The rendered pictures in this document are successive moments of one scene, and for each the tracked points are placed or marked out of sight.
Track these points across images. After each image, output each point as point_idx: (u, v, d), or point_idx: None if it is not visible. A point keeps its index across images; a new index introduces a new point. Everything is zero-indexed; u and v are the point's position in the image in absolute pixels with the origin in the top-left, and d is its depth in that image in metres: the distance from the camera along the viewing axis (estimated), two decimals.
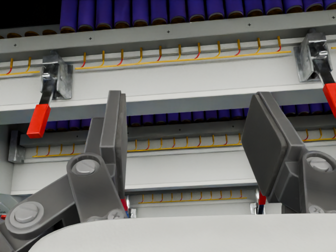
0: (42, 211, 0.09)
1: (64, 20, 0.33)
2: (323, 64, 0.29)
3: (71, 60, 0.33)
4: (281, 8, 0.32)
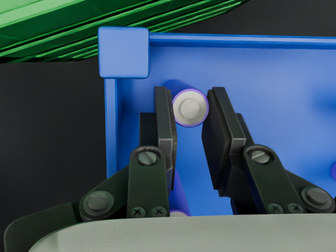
0: (112, 200, 0.09)
1: None
2: None
3: None
4: None
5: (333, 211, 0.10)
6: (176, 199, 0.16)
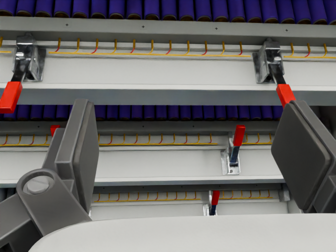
0: None
1: (40, 4, 0.34)
2: (277, 68, 0.33)
3: (45, 44, 0.34)
4: (243, 18, 0.36)
5: None
6: None
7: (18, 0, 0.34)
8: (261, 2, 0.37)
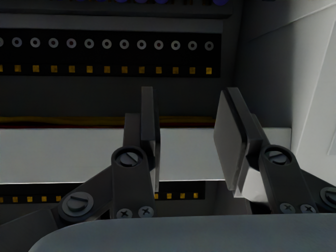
0: (92, 201, 0.09)
1: None
2: None
3: None
4: None
5: None
6: None
7: None
8: None
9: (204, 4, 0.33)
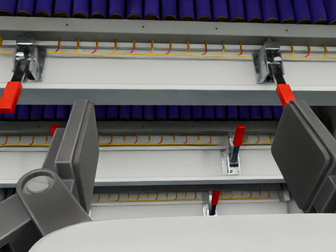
0: None
1: (40, 4, 0.34)
2: (277, 68, 0.33)
3: (45, 44, 0.34)
4: (243, 18, 0.36)
5: None
6: None
7: (18, 0, 0.34)
8: (261, 2, 0.37)
9: None
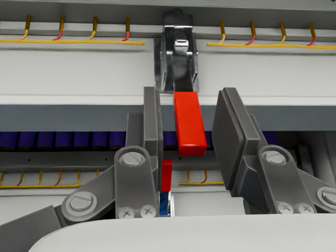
0: (95, 201, 0.09)
1: None
2: (183, 63, 0.17)
3: None
4: None
5: None
6: None
7: None
8: None
9: None
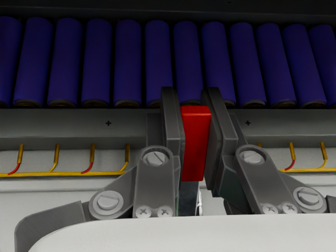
0: (122, 200, 0.09)
1: (190, 88, 0.19)
2: None
3: (202, 184, 0.18)
4: None
5: (325, 211, 0.10)
6: (83, 93, 0.20)
7: (148, 81, 0.20)
8: None
9: None
